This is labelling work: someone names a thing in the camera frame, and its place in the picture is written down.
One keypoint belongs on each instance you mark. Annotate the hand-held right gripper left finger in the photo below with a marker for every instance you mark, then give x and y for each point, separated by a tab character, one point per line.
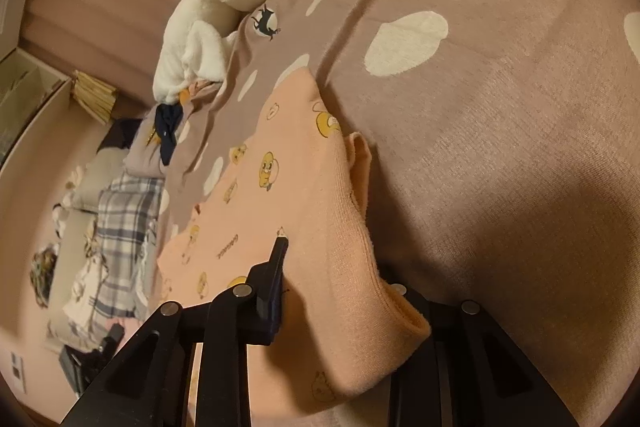
272	302

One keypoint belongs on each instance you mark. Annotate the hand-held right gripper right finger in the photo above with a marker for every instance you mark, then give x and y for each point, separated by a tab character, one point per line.
450	357

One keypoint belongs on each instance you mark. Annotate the peach printed pants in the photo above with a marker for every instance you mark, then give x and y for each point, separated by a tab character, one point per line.
310	207

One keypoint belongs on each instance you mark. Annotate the plaid pillow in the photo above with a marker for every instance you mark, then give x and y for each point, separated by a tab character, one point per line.
120	217

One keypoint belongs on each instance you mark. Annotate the grey cushion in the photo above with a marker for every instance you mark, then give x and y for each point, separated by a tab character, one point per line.
100	177

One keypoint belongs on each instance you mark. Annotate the mauve pillow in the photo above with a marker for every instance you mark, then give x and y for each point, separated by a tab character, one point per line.
142	157

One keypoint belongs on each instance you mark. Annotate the navy cloth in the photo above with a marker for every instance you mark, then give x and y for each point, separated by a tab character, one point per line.
167	132

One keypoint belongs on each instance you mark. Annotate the mauve blanket with white spots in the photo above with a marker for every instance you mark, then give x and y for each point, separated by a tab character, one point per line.
500	157

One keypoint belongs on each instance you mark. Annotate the dark cloth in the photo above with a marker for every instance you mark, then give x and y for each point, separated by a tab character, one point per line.
120	134

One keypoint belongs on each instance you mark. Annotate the yellow book stack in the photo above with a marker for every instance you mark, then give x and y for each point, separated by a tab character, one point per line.
95	97

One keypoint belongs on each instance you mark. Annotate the white fluffy garment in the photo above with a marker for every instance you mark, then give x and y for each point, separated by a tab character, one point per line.
200	32

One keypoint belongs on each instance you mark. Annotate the white wall socket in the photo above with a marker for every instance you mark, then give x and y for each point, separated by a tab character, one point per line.
17	371

